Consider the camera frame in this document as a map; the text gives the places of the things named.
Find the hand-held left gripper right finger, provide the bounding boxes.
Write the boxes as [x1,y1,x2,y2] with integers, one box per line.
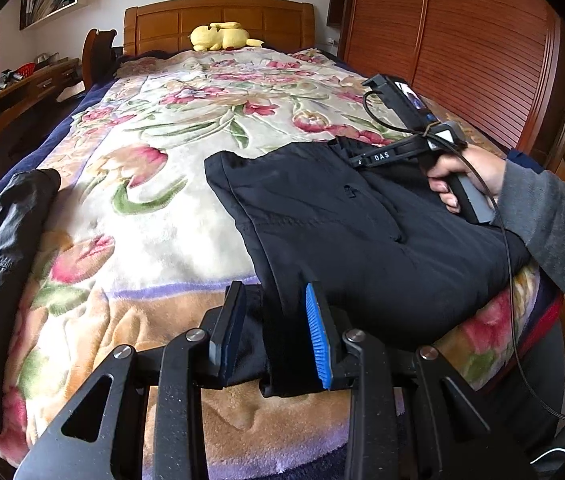
[304,281,538,480]

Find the wooden chair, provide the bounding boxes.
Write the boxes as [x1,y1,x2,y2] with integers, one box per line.
[81,28,123,88]

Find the wooden louvered wardrobe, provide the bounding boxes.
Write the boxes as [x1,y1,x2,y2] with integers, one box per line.
[337,0,565,166]

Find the wooden desk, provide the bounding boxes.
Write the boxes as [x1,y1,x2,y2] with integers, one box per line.
[0,57,83,201]

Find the person's right hand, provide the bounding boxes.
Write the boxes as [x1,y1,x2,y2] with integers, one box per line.
[425,144,506,213]

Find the floral blanket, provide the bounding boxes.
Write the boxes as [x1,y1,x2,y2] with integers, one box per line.
[0,46,563,480]

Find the wooden bed headboard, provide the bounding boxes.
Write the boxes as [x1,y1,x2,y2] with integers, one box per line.
[123,0,316,57]

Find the yellow plush toy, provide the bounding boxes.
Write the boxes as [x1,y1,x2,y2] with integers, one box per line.
[190,22,264,52]

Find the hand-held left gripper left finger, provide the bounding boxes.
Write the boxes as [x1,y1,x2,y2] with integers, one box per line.
[12,280,248,480]

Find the black cable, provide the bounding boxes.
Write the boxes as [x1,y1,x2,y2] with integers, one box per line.
[363,87,565,421]

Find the person's right forearm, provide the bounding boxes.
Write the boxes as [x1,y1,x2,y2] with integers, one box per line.
[497,147,565,361]

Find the person's dark trousers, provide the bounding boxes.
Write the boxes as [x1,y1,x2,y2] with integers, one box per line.
[473,320,565,480]

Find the black jacket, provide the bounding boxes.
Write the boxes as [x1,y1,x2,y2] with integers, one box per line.
[204,136,533,398]

